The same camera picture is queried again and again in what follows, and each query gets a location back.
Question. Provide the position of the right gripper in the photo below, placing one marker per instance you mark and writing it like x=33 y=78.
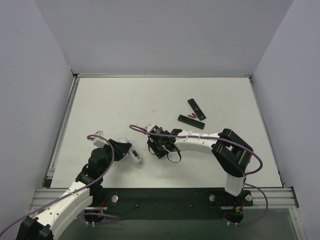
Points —
x=158 y=144

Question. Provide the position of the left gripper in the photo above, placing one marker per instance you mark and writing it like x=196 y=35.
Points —
x=119 y=149

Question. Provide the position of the white remote control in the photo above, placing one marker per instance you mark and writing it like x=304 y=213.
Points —
x=132 y=152

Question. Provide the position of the wide black remote control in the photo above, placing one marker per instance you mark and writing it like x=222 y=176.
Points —
x=190 y=121

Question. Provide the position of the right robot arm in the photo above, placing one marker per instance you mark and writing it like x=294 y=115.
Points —
x=226 y=147

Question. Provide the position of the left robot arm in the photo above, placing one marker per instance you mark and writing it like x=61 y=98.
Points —
x=56 y=216

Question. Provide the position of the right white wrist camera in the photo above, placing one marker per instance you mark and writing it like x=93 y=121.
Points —
x=153 y=128

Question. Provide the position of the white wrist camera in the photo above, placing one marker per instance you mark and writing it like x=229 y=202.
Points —
x=153 y=128
x=97 y=141

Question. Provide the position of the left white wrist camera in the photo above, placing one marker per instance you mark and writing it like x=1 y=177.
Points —
x=97 y=141

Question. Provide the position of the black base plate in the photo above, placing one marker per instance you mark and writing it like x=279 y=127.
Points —
x=164 y=204

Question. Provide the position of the aluminium front rail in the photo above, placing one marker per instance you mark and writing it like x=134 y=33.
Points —
x=278 y=198

